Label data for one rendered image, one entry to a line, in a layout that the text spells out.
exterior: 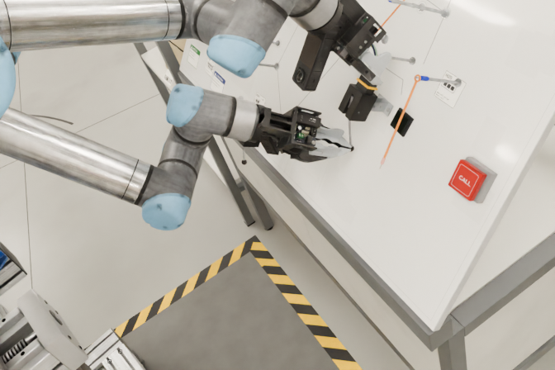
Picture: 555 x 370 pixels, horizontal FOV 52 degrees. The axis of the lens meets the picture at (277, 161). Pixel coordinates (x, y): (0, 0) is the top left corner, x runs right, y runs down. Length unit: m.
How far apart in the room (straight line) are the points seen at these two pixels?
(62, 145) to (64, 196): 2.17
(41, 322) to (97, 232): 1.81
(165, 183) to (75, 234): 1.94
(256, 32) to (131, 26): 0.18
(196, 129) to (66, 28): 0.32
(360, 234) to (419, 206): 0.17
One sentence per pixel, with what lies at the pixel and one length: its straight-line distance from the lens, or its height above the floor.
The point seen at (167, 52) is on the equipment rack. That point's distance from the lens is 1.90.
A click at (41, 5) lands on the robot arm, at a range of 0.80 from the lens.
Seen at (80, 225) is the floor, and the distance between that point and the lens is 2.92.
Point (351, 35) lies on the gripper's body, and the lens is 0.94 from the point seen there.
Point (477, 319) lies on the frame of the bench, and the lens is 1.18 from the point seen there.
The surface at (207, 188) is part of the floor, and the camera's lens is 2.71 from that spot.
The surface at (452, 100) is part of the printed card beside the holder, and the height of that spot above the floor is 1.16.
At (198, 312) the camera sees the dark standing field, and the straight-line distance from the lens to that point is 2.31.
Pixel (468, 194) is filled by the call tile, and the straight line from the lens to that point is 0.96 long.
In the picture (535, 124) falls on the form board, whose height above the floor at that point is 1.19.
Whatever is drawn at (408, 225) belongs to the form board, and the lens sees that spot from 1.09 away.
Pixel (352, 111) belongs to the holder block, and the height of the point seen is 1.15.
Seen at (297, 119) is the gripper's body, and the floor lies 1.18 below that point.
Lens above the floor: 1.83
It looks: 43 degrees down
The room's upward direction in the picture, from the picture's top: 21 degrees counter-clockwise
